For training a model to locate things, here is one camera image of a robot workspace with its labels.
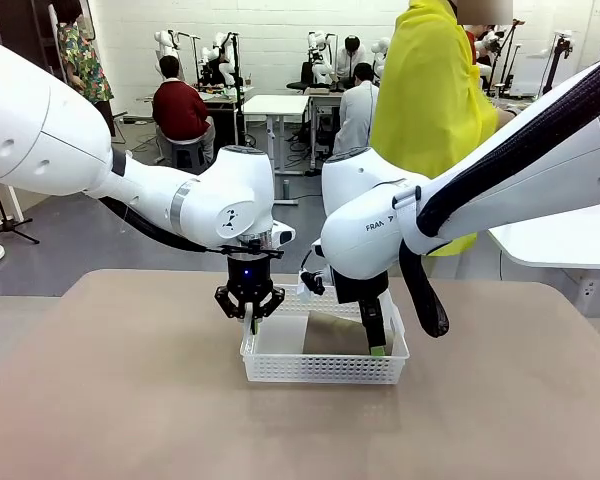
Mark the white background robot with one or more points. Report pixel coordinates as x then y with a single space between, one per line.
382 55
319 55
220 55
166 45

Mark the black office chair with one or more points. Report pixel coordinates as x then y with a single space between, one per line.
302 80

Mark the person in floral dress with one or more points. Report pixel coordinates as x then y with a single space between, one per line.
82 65

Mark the cluttered work desk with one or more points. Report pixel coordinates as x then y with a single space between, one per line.
220 97

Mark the person in white coat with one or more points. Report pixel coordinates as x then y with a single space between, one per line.
352 55
355 115

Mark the brown cup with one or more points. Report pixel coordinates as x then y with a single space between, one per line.
330 335

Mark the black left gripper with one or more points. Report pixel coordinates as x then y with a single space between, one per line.
250 275

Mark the grey stool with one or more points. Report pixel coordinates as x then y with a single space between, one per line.
186 152

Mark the black tripod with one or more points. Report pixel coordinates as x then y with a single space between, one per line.
5 215

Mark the black camera stand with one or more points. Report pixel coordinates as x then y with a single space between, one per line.
560 55

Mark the person's right forearm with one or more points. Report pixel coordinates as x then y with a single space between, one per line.
505 119

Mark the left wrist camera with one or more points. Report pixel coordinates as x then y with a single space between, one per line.
282 234

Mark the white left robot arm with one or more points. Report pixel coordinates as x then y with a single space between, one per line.
55 130

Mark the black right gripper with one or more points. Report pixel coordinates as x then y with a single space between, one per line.
360 287

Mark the white perforated plastic basket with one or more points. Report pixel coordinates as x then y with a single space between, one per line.
325 370

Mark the person in yellow poncho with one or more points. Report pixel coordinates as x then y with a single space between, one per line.
420 100

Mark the white desk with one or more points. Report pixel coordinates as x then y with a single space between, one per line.
275 105

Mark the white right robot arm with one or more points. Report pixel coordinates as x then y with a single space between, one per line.
360 200

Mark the person in red shirt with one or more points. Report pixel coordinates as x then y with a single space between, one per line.
471 42

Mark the person in red sweater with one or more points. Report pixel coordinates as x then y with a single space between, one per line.
180 110

